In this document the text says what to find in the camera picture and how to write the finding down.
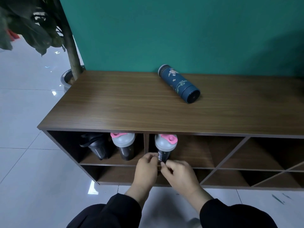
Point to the person's left hand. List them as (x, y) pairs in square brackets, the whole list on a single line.
[(146, 170)]

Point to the person's right hand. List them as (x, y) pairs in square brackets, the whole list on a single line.
[(183, 175)]

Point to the black shaker bottle grey lid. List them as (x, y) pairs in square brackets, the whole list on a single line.
[(123, 142), (165, 144)]

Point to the all-black shaker bottle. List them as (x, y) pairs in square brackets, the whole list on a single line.
[(97, 147)]

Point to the dark blue patterned thermos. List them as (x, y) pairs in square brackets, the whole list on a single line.
[(180, 85)]

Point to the person's left forearm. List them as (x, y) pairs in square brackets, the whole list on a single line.
[(118, 211)]

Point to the person's right forearm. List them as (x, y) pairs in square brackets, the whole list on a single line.
[(232, 216)]

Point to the wooden table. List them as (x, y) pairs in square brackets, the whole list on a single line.
[(118, 104)]

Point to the grey ceramic plant pot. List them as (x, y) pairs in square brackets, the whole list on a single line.
[(64, 83)]

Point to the large-leaf potted tree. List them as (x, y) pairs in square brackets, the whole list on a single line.
[(70, 45)]

